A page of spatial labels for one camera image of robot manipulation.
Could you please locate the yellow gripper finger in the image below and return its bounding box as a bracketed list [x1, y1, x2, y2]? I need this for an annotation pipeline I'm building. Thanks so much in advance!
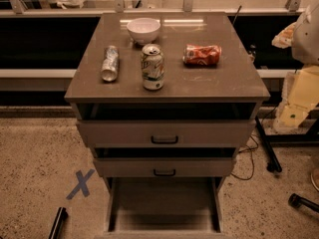
[271, 23, 296, 49]
[273, 105, 308, 132]

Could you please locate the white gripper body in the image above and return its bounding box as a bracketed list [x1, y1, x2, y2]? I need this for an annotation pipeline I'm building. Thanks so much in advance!
[286, 65, 319, 114]

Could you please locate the red coke can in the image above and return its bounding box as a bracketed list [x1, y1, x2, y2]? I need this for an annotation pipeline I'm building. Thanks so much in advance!
[182, 44, 221, 66]

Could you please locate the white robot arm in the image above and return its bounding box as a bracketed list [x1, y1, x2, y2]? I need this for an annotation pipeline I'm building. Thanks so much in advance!
[271, 0, 319, 132]

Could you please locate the grey three-drawer cabinet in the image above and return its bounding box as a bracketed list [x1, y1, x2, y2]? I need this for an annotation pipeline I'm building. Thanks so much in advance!
[64, 11, 271, 239]

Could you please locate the upright green white soda can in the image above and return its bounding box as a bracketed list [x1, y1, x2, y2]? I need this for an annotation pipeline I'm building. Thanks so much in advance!
[141, 44, 164, 91]

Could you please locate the silver can lying down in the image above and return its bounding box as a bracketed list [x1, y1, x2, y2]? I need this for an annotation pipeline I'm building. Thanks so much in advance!
[101, 46, 120, 82]

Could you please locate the open bottom drawer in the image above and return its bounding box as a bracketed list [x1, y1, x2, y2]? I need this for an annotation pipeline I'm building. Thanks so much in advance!
[94, 177, 232, 239]

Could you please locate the black stand leg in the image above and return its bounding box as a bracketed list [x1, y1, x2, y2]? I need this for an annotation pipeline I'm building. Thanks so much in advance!
[255, 118, 282, 173]

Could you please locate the black wheel leg right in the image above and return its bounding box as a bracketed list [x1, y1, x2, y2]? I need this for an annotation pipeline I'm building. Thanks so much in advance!
[288, 193, 319, 213]

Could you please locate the white ceramic bowl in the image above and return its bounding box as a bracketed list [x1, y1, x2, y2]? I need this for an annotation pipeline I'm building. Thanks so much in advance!
[127, 18, 160, 45]

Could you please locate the blue tape cross mark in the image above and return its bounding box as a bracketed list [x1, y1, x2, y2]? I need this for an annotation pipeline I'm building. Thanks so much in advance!
[67, 169, 95, 200]

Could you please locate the black bar lower left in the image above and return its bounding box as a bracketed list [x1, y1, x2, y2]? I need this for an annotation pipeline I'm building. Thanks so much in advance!
[48, 207, 68, 239]

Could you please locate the thin floor cable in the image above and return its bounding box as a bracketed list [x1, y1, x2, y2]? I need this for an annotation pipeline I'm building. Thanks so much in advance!
[230, 134, 260, 181]

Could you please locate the middle drawer with black handle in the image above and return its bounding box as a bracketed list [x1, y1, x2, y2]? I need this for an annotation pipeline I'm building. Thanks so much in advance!
[94, 147, 234, 177]

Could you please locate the drawer with black handle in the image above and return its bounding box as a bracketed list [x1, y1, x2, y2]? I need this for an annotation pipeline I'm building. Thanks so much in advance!
[76, 103, 255, 147]
[94, 147, 234, 177]

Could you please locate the top drawer with black handle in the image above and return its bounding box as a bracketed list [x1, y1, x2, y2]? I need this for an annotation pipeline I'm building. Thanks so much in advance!
[76, 103, 255, 147]

